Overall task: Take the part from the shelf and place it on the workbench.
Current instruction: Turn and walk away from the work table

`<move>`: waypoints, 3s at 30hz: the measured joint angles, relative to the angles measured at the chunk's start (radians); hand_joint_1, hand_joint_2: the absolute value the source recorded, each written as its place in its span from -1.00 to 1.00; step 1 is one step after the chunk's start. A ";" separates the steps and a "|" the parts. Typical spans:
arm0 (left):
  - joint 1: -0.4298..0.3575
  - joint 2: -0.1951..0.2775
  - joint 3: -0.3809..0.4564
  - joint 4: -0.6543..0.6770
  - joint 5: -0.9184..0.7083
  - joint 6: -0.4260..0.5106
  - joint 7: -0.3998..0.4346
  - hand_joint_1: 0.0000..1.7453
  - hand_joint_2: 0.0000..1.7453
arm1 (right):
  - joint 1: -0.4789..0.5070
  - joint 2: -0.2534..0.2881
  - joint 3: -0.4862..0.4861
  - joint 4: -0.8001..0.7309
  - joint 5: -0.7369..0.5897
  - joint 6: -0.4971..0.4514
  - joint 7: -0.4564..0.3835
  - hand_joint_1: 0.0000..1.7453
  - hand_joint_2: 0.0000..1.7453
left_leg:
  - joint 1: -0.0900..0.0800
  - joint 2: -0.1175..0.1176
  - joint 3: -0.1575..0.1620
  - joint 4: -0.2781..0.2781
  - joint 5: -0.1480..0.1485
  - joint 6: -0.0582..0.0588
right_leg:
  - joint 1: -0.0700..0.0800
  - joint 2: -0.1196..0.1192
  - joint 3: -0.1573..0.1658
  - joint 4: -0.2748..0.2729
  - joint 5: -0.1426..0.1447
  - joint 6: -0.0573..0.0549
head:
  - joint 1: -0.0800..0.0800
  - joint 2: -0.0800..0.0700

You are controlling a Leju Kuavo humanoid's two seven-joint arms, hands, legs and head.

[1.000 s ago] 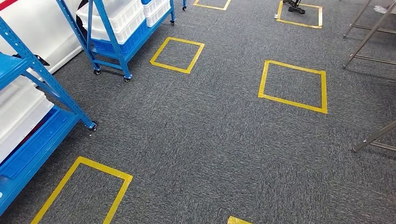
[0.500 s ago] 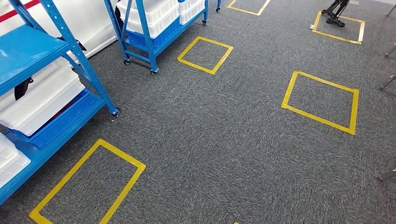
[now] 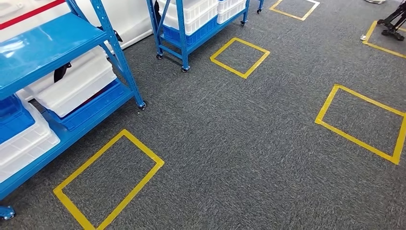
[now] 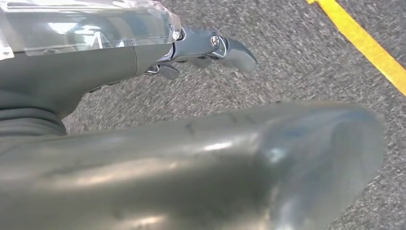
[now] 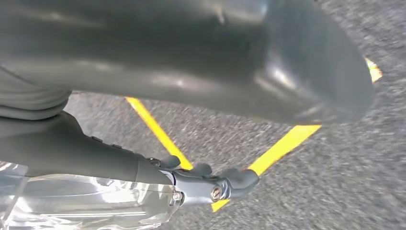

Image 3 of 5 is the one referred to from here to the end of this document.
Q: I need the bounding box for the black ribbed part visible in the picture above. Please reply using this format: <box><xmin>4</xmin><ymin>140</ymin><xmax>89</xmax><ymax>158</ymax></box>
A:
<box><xmin>96</xmin><ymin>25</ymin><xmax>124</xmax><ymax>43</ymax></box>

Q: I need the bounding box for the blue plastic bin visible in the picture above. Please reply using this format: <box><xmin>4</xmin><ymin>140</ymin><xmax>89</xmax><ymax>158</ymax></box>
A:
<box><xmin>162</xmin><ymin>15</ymin><xmax>219</xmax><ymax>46</ymax></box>
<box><xmin>47</xmin><ymin>79</ymin><xmax>127</xmax><ymax>131</ymax></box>
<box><xmin>0</xmin><ymin>95</ymin><xmax>36</xmax><ymax>144</ymax></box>

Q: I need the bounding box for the blue steel shelf rack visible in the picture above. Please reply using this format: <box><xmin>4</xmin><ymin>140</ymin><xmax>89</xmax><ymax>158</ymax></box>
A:
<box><xmin>0</xmin><ymin>0</ymin><xmax>147</xmax><ymax>221</ymax></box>
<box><xmin>146</xmin><ymin>0</ymin><xmax>264</xmax><ymax>74</ymax></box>

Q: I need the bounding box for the black tripod stand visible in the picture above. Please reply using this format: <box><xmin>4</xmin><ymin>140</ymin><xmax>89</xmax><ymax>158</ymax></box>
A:
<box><xmin>376</xmin><ymin>1</ymin><xmax>406</xmax><ymax>42</ymax></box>

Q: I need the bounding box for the white car with red stripe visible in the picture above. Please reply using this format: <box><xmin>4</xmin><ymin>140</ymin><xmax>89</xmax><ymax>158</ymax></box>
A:
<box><xmin>0</xmin><ymin>0</ymin><xmax>154</xmax><ymax>51</ymax></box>

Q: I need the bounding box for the red item in bin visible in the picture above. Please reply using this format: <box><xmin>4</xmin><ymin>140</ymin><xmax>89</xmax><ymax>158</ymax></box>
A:
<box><xmin>79</xmin><ymin>88</ymin><xmax>109</xmax><ymax>105</ymax></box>

